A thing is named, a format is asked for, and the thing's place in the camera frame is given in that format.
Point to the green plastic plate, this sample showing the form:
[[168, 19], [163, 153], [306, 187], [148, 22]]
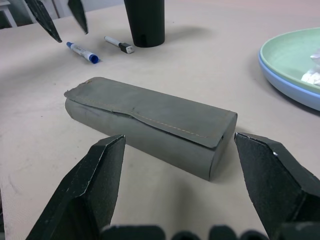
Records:
[[282, 55]]

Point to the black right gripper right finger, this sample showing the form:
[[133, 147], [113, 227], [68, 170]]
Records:
[[272, 185]]

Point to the blue plastic plate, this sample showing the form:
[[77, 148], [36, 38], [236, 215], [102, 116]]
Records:
[[287, 92]]

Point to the black whiteboard marker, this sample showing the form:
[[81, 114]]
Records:
[[112, 41]]

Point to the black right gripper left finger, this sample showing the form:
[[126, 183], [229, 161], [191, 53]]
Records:
[[82, 190]]

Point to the white furniture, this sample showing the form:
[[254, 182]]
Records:
[[7, 15]]

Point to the blue whiteboard marker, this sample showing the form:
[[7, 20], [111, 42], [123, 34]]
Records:
[[80, 51]]

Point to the black pen holder cup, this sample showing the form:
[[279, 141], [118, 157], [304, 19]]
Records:
[[146, 22]]

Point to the grey leather glasses case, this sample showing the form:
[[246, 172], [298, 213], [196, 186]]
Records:
[[150, 117]]

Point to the white tissue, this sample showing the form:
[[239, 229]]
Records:
[[311, 77]]

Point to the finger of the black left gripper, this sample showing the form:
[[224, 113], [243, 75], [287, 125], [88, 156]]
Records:
[[41, 15], [78, 12]]

